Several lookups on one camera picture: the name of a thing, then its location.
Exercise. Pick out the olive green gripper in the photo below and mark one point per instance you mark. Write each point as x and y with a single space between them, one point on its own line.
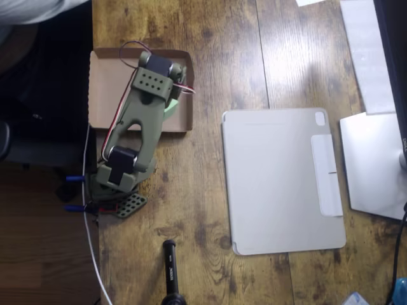
171 109

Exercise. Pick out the green cube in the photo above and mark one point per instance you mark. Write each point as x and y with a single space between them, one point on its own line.
171 109

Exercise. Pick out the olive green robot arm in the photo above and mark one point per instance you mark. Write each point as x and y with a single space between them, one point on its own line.
140 108

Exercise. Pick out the cardboard tray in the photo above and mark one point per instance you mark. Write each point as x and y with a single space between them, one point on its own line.
105 95

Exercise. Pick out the white paper sheet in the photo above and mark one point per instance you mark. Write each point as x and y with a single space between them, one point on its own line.
310 2

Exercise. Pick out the tablet in beige folio case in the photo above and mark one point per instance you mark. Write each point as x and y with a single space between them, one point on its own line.
280 190

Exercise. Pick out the person in grey shirt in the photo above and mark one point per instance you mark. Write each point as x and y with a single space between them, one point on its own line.
28 9

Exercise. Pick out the white foam sheet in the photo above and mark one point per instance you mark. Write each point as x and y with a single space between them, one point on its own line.
365 57

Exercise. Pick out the black chair armrest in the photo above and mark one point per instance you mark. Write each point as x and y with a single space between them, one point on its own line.
4 139

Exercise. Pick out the silver monitor stand base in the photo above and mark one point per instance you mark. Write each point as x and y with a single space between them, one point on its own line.
372 165

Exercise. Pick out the black monitor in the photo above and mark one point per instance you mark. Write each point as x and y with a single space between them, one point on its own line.
395 63

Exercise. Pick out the white and blue packet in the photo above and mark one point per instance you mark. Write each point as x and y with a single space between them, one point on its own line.
356 300

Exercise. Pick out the blue round object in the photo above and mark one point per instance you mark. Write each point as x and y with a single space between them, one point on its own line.
401 290

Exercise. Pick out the dark perforated base plate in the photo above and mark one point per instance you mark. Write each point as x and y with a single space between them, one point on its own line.
132 205

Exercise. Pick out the black camera stand pole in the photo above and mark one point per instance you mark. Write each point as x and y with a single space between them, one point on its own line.
171 270

